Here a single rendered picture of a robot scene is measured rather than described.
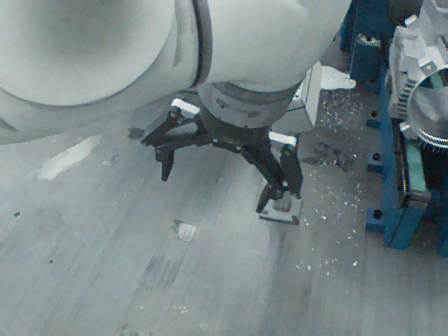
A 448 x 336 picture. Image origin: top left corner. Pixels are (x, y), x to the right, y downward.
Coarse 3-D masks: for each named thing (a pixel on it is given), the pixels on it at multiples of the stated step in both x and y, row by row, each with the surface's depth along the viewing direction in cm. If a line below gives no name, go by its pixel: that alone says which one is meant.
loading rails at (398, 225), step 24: (384, 48) 99; (384, 72) 95; (384, 96) 91; (384, 120) 87; (384, 144) 83; (408, 144) 69; (384, 168) 79; (408, 168) 64; (432, 168) 78; (384, 192) 75; (408, 192) 59; (432, 192) 71; (384, 216) 70; (408, 216) 62; (432, 216) 71; (384, 240) 67; (408, 240) 65
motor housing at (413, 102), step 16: (400, 48) 70; (416, 48) 65; (432, 48) 62; (400, 80) 64; (416, 80) 60; (400, 96) 62; (416, 96) 76; (432, 96) 77; (400, 112) 64; (416, 112) 70; (432, 112) 73; (416, 128) 66; (432, 128) 69; (432, 144) 66
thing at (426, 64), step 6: (408, 18) 71; (414, 18) 70; (408, 24) 70; (414, 24) 70; (420, 60) 59; (426, 60) 57; (432, 60) 57; (420, 66) 58; (426, 66) 58; (432, 66) 57; (426, 72) 58; (402, 126) 66; (408, 126) 65; (402, 132) 66; (408, 132) 66; (414, 132) 65; (408, 138) 66
